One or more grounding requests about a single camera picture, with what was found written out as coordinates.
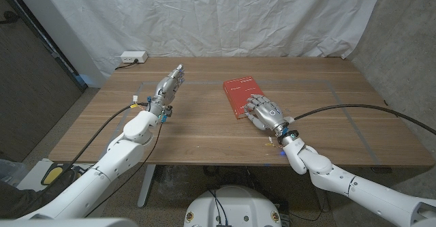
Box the grey table leg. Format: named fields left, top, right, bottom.
left=311, top=182, right=330, bottom=213
left=137, top=164, right=157, bottom=209

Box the white floor board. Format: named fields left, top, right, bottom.
left=13, top=157, right=96, bottom=192

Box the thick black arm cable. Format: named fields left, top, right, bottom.
left=294, top=104, right=436, bottom=136
left=33, top=102, right=151, bottom=197

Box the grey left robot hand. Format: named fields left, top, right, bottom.
left=148, top=63, right=186, bottom=117

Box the red book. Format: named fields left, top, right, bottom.
left=223, top=76, right=272, bottom=120

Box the white power strip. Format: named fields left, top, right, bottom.
left=120, top=50, right=149, bottom=63

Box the clear plastic bin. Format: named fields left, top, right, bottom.
left=0, top=158, right=27, bottom=187

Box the yellow black foot pedal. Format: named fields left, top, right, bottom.
left=40, top=164, right=79, bottom=186

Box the yellow right wrist wire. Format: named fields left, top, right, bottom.
left=264, top=136, right=284, bottom=149

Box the black power strip cable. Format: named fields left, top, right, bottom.
left=114, top=59, right=139, bottom=70

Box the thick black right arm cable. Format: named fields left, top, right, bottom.
left=294, top=104, right=436, bottom=136

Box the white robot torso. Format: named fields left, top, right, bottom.
left=183, top=185, right=283, bottom=227

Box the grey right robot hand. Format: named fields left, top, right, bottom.
left=243, top=93, right=294, bottom=136

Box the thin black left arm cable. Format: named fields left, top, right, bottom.
left=83, top=120, right=163, bottom=218

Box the person in black clothes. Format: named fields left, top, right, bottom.
left=0, top=181, right=45, bottom=220

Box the white backdrop cloth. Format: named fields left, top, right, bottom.
left=36, top=0, right=388, bottom=80

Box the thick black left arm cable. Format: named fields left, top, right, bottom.
left=33, top=102, right=151, bottom=197

